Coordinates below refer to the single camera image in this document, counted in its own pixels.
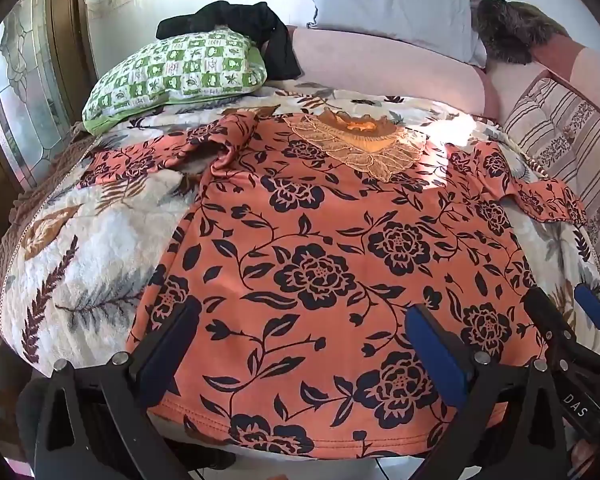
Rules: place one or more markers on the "orange floral shirt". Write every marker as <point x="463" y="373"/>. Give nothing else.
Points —
<point x="330" y="240"/>

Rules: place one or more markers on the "black garment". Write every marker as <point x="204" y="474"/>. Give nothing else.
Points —
<point x="240" y="17"/>

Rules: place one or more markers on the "pink bolster cushion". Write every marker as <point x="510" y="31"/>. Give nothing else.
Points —
<point x="380" y="65"/>

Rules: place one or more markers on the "pink padded headboard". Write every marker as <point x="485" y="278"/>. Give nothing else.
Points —
<point x="580" y="65"/>

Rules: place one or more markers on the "brown furry garment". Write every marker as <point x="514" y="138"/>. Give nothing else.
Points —
<point x="515" y="30"/>

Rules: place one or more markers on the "green patterned pillow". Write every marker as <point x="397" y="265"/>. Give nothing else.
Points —
<point x="180" y="70"/>

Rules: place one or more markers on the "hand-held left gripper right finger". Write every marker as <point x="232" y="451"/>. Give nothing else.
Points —
<point x="435" y="350"/>

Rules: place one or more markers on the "stained glass door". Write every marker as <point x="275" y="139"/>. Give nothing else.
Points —
<point x="15" y="85"/>

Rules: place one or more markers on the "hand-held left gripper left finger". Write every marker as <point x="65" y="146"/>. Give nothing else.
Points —
<point x="172" y="355"/>

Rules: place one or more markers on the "wooden door frame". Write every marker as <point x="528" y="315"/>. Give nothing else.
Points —
<point x="67" y="35"/>

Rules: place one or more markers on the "light blue pillow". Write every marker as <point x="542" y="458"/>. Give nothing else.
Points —
<point x="395" y="0"/>

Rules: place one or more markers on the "striped brown cushion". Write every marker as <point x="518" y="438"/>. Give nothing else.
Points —
<point x="565" y="135"/>

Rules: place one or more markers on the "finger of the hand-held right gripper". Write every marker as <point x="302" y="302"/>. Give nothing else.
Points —
<point x="592" y="307"/>
<point x="545" y="315"/>

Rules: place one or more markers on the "leaf-print fleece blanket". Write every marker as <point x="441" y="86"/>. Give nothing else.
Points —
<point x="90" y="240"/>

